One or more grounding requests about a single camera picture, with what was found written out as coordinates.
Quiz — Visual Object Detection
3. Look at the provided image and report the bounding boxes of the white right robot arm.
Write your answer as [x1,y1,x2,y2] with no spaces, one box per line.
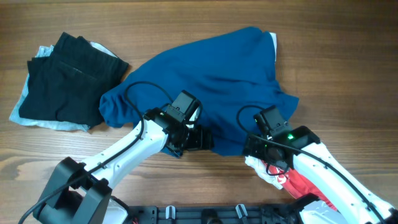
[243,126,397,223]

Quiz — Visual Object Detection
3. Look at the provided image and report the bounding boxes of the blue polo shirt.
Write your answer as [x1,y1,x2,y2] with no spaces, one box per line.
[99,27,299,156]

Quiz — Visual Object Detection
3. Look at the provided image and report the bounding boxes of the black folded shorts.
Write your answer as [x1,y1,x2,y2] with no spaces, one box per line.
[19,32,129,127]

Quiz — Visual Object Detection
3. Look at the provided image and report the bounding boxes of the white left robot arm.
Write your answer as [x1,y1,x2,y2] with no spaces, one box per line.
[31,105,213,223]

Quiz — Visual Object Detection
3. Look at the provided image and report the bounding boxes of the red and white garment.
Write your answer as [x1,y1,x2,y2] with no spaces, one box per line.
[245,156,337,211]

